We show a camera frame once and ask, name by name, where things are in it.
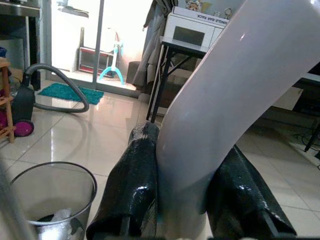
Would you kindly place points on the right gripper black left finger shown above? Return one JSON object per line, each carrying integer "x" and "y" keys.
{"x": 135, "y": 180}

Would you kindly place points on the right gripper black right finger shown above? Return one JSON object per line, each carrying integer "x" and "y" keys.
{"x": 240, "y": 200}

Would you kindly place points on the pale pink plastic dustpan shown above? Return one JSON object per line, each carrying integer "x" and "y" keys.
{"x": 225, "y": 87}

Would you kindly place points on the teal shaggy floor mat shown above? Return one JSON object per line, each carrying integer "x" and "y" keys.
{"x": 67, "y": 93}

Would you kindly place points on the black mesh waste bin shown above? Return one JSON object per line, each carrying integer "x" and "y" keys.
{"x": 82, "y": 220}

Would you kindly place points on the dark brown ottoman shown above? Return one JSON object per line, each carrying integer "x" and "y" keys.
{"x": 133, "y": 72}

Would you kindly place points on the white fan teal base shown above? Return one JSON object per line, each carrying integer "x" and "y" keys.
{"x": 113, "y": 71}

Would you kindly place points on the black low tv stand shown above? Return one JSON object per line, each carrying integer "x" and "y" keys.
{"x": 307, "y": 95}

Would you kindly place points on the red framed low shelf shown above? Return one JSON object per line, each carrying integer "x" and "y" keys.
{"x": 87, "y": 60}

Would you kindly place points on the grey curtain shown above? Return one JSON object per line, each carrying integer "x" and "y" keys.
{"x": 152, "y": 50}

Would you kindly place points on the black vacuum cleaner magenta wheel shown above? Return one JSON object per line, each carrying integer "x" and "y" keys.
{"x": 22, "y": 107}

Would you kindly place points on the black folding table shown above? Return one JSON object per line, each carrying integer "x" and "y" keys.
{"x": 180, "y": 46}

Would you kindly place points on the wooden slatted rack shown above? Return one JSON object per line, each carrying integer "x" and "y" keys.
{"x": 6, "y": 105}

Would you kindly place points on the white microwave oven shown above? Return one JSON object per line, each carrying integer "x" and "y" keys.
{"x": 192, "y": 30}

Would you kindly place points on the black counter unit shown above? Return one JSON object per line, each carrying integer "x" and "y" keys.
{"x": 32, "y": 37}

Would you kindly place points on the white cardboard box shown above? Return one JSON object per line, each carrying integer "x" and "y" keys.
{"x": 200, "y": 12}

